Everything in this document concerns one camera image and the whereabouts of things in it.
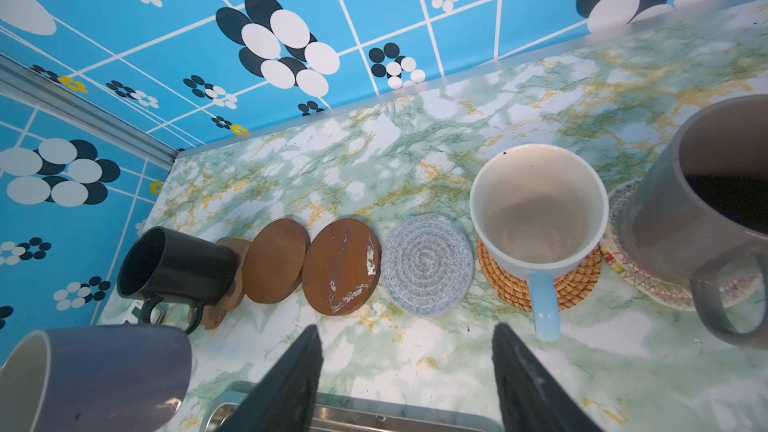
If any metal serving tray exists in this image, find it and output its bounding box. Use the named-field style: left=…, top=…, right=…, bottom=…
left=200, top=381, right=502, bottom=431

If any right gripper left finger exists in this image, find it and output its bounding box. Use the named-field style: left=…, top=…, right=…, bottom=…
left=220, top=325, right=323, bottom=431

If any purple mug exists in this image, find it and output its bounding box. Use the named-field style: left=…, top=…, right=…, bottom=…
left=1, top=325, right=193, bottom=431

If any embroidered white fabric coaster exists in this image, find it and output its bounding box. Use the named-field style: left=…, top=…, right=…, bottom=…
left=599, top=179, right=762, bottom=312

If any grey blue crochet coaster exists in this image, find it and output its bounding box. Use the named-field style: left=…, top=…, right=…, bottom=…
left=381, top=214, right=474, bottom=318

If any black mug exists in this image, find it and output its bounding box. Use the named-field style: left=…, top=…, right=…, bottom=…
left=115, top=226, right=238, bottom=334

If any scratched round wooden coaster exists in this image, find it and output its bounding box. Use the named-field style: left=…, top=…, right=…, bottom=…
left=302, top=218, right=382, bottom=316

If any paw shaped wooden coaster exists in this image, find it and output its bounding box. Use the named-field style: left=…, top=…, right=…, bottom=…
left=201, top=237, right=250, bottom=330

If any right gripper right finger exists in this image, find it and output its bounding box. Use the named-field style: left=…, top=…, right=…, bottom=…
left=492, top=323, right=600, bottom=431

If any light blue mug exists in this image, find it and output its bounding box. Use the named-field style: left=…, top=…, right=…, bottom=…
left=469, top=144, right=609, bottom=342

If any woven rattan coaster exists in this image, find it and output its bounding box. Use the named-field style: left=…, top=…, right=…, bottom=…
left=477, top=239, right=602, bottom=312

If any dark round wooden coaster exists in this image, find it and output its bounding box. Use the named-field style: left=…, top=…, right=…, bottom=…
left=242, top=218, right=311, bottom=304

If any stainless steel cup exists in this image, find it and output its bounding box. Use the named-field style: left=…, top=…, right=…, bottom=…
left=618, top=94, right=767, bottom=349

